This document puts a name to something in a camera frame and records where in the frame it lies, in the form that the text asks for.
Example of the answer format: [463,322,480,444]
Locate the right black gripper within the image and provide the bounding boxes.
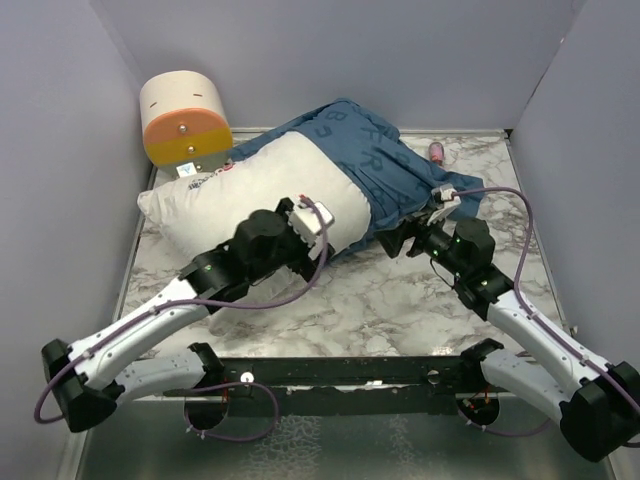
[375,207,468,278]

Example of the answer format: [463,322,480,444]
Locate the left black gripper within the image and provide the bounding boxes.
[247,198,332,283]

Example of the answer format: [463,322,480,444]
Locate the blue cartoon print pillowcase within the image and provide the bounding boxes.
[229,99,483,255]

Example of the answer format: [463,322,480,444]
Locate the white pillow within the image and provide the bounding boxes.
[137,132,372,258]

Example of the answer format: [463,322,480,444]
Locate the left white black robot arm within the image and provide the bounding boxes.
[34,196,335,433]

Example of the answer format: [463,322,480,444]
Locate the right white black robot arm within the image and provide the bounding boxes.
[375,218,639,462]

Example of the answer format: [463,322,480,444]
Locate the small pink tube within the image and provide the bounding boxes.
[428,142,445,165]

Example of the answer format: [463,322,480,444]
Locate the cream orange cylindrical container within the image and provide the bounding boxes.
[139,70,233,178]

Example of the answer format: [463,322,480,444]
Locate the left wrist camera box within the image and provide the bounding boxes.
[288,195,335,259]

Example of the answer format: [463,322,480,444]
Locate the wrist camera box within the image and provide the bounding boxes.
[288,195,335,259]
[426,184,461,226]

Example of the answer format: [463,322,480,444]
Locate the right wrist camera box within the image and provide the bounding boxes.
[426,184,461,226]

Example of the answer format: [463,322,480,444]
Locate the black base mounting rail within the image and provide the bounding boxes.
[200,356,488,416]

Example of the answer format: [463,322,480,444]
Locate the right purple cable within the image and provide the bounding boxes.
[449,186,640,447]

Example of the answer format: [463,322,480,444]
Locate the purple cable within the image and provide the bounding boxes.
[449,186,640,447]
[33,196,337,443]

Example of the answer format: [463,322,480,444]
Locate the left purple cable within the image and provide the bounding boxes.
[33,196,337,443]

